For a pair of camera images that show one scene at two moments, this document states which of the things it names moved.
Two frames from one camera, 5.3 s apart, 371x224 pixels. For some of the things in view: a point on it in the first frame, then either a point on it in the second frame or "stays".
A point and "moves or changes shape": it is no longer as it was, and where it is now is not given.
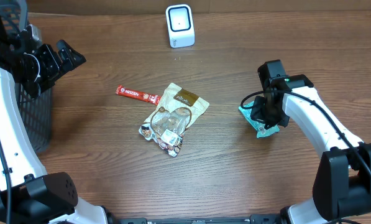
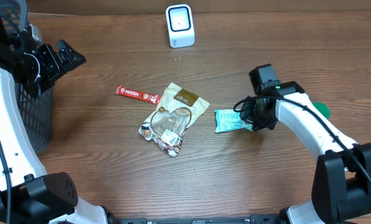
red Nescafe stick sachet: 130,93 stays
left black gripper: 51,62 stays
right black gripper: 266,115 stays
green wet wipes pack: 258,125 moves or changes shape
